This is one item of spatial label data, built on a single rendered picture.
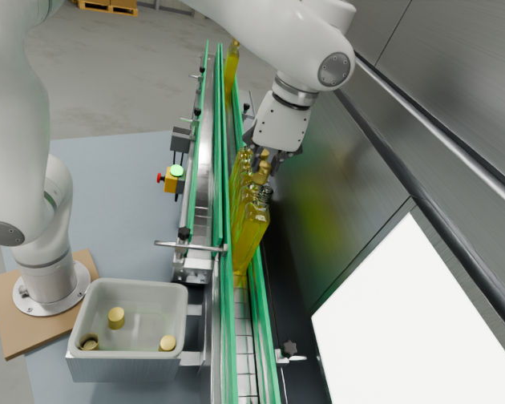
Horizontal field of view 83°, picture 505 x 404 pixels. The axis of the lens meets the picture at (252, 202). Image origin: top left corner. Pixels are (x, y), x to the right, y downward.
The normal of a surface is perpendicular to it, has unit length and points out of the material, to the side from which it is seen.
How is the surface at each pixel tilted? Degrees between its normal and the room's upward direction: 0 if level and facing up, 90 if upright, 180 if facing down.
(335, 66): 88
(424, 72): 90
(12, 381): 0
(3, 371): 0
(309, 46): 81
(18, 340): 1
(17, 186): 67
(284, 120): 92
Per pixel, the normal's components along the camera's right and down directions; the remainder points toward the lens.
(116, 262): 0.29, -0.71
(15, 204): 0.45, 0.29
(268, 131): -0.01, 0.68
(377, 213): -0.95, -0.15
